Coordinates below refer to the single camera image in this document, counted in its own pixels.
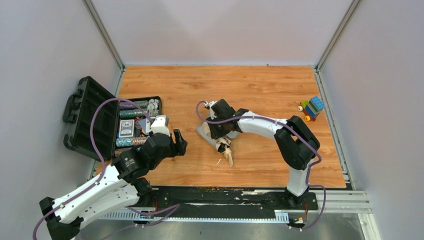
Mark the beige folding umbrella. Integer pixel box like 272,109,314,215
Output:
201,122,234,167

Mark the grey glasses case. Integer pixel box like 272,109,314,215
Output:
196,122,241,153

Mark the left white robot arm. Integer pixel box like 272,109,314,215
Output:
39,129,188,240

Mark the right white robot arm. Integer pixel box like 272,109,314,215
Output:
197,99,322,200

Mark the black poker chip case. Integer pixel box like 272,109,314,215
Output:
62,76,162,161

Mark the colourful toy block car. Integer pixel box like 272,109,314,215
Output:
297,96,325,122

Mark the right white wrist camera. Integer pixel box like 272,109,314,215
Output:
204,100,217,120

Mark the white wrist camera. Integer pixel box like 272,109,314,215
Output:
150,115,171,137
204,100,217,120

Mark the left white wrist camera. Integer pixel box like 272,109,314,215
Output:
150,115,171,137

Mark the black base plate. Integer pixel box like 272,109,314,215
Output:
140,186,319,219

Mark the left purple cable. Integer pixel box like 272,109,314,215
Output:
32,97,181,240

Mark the purple cable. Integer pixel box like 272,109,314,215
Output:
195,100,327,231
32,97,181,240

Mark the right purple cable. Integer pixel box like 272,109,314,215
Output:
195,100,327,231

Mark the aluminium frame rail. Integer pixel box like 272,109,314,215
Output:
91,189,371,225

